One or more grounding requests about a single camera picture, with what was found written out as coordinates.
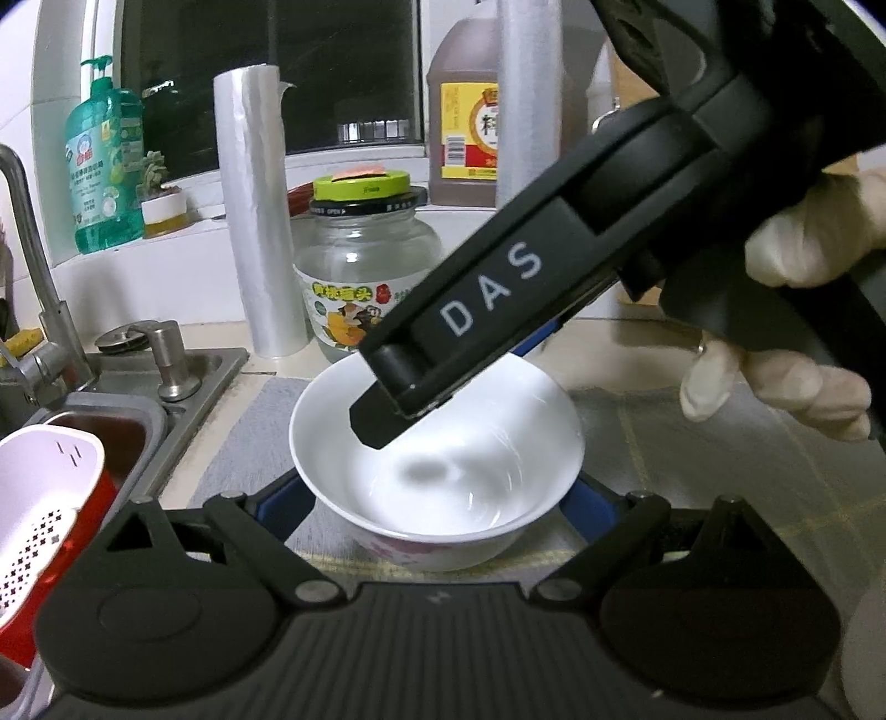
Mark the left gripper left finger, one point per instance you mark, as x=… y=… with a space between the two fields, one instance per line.
x=255 y=528

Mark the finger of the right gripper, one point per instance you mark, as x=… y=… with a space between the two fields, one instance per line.
x=383 y=412

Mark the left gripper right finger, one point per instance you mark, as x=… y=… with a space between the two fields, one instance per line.
x=625 y=536

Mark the white bowl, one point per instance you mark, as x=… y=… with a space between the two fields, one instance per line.
x=462 y=484

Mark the steel kitchen sink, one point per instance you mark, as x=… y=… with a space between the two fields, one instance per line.
x=144 y=437

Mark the steel kitchen faucet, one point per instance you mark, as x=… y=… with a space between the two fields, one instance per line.
x=62 y=355

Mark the gloved right hand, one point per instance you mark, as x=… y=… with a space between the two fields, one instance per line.
x=830 y=230

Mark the grey checked table mat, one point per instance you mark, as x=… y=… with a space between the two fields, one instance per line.
x=824 y=498

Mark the bamboo cutting board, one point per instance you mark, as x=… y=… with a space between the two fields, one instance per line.
x=628 y=87

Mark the glass jar green lid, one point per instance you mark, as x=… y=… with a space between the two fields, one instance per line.
x=364 y=251

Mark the white red strainer basket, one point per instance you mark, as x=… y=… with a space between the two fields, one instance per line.
x=55 y=495

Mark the sink soap dispenser knob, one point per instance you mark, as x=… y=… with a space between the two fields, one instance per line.
x=163 y=338

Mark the plastic wrap roll right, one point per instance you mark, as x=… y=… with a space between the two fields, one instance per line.
x=529 y=93

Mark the plastic wrap roll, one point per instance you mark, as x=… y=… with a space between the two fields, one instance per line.
x=529 y=93
x=251 y=152

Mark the small potted plant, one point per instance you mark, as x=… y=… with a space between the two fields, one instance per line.
x=163 y=207

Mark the brown vinegar jug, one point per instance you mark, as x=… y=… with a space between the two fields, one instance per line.
x=462 y=130

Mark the plastic wrap roll left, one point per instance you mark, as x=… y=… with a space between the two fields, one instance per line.
x=251 y=152

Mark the green dish soap bottle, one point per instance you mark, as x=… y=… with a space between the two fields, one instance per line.
x=104 y=150

